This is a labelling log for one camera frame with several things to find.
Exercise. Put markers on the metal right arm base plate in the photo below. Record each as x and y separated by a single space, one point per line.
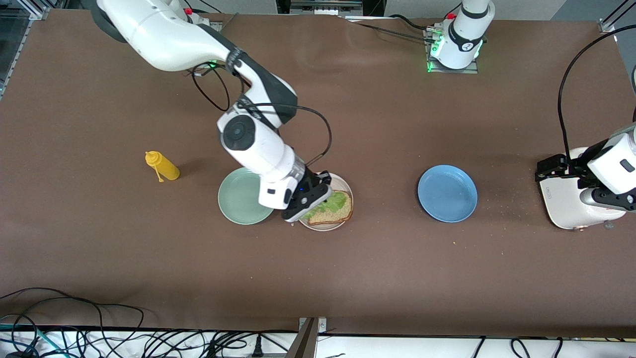
217 27

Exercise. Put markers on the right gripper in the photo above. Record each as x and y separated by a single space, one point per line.
314 182

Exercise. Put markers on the silver rail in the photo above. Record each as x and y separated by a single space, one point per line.
325 4

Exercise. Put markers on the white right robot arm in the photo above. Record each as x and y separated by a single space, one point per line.
164 35

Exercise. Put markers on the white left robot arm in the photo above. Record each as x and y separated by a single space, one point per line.
464 35

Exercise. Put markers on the aluminium frame profile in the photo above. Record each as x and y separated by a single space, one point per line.
607 26
30 7

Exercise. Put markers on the brown bread slice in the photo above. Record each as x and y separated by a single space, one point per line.
333 217

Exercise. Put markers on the mint green plate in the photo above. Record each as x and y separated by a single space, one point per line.
238 196

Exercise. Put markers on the beige plate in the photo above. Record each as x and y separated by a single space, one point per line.
345 185

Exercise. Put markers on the black power plug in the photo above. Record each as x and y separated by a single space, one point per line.
257 348

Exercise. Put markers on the silver table bracket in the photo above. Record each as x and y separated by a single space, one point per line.
322 324

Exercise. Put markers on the grey metal post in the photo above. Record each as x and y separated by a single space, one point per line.
303 345

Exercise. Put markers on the brown table cover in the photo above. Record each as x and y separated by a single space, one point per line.
397 109

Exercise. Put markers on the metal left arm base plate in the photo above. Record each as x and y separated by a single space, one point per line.
454 71

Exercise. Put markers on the yellow mustard squeeze bottle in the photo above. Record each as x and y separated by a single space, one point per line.
168 169

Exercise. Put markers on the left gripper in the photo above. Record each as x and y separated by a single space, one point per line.
571 167

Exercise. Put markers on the green lettuce leaf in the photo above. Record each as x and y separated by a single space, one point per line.
333 201

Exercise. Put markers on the blue plate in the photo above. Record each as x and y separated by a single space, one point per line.
447 194

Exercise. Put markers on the white toaster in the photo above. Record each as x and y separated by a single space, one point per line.
561 204

